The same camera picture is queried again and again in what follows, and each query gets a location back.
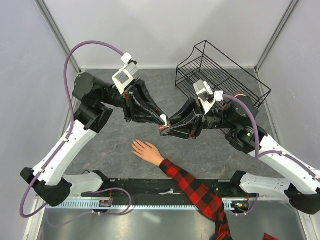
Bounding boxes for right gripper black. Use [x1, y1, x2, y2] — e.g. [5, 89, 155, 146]
[159, 97, 237, 141]

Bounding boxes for black wire rack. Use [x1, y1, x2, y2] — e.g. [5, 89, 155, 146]
[175, 40, 272, 108]

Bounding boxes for white slotted cable duct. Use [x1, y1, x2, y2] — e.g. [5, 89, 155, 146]
[59, 198, 248, 210]

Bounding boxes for red plaid sleeve forearm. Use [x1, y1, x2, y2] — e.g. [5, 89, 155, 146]
[159, 159, 232, 240]

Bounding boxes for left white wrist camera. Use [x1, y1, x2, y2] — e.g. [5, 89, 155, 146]
[112, 61, 139, 95]

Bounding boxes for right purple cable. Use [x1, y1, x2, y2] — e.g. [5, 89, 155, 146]
[222, 94, 320, 180]

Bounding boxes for glitter red nail polish bottle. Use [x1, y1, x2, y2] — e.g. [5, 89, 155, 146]
[158, 122, 172, 133]

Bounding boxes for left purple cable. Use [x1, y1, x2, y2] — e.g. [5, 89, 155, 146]
[19, 40, 126, 218]

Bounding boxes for red mug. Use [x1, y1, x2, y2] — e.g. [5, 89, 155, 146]
[234, 94, 247, 98]

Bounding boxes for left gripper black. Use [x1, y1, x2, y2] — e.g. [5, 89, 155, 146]
[99, 76, 169, 124]

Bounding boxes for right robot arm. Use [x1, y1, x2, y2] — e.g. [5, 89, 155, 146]
[159, 94, 320, 215]

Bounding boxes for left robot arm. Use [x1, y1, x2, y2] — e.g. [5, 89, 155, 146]
[20, 72, 168, 207]

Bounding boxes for purple cable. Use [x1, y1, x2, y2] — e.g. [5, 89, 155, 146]
[222, 94, 320, 180]
[19, 40, 126, 218]

